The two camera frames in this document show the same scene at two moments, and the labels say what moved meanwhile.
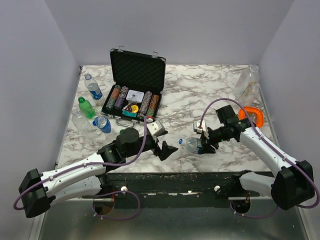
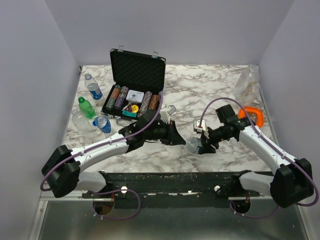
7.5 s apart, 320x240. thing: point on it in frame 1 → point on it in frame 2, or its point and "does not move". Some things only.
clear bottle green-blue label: x=193 y=143 does not move
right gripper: x=206 y=141 does not move
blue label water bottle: x=93 y=87 does not move
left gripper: x=166 y=151 → x=173 y=137
